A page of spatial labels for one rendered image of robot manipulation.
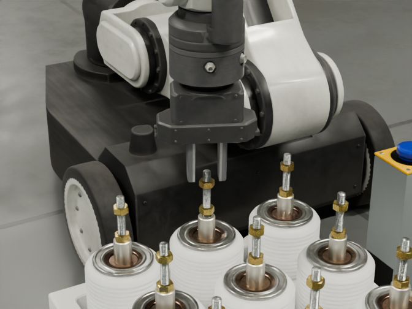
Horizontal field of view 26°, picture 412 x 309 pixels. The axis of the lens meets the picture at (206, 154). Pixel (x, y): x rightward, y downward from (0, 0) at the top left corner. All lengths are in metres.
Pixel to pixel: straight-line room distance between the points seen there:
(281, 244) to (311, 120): 0.27
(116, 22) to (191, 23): 0.71
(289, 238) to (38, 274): 0.54
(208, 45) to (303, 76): 0.38
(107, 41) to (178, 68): 0.72
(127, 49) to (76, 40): 0.99
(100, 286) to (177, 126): 0.21
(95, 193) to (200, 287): 0.32
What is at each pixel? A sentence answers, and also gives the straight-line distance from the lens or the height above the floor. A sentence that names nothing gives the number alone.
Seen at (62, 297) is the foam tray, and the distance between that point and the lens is 1.18.
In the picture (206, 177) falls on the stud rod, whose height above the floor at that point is 0.34.
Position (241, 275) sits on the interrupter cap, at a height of 0.25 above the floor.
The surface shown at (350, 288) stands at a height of 0.24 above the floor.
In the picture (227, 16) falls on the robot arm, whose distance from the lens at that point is 0.96.
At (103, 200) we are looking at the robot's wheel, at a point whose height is 0.18.
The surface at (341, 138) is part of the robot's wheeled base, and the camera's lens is 1.59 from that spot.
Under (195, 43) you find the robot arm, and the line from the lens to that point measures 1.00.
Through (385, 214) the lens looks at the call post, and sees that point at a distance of 1.26.
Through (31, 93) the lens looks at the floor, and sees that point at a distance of 2.27.
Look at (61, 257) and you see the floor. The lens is 1.59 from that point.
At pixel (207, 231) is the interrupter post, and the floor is 0.26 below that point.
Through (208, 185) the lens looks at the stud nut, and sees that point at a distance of 1.11.
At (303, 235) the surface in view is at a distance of 1.18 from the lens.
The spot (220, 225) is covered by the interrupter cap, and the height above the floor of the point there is 0.25.
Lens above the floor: 0.86
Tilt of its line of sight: 27 degrees down
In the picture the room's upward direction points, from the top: straight up
